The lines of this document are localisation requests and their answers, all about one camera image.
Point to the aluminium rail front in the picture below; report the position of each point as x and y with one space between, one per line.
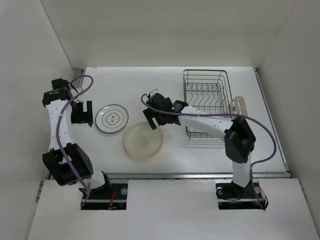
175 176

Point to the cream white plate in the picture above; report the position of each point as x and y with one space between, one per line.
143 128

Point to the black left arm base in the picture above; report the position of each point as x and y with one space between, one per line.
112 197

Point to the grey wire dish rack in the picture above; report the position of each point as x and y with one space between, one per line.
207 90

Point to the yellow plate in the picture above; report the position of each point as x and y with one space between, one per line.
143 147

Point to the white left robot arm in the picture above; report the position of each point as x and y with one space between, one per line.
65 159

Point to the aluminium rail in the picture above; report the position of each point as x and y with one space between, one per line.
175 176
279 146

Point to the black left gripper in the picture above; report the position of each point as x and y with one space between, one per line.
83 117

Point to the aluminium rail right side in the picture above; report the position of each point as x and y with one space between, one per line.
279 146

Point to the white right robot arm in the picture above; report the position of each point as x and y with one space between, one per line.
236 134

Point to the beige cutlery holder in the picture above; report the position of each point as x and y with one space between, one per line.
238 106

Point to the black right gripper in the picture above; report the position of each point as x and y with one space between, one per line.
150 114

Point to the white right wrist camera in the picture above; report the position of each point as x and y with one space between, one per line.
152 92

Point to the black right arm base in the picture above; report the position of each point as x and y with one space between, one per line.
233 197

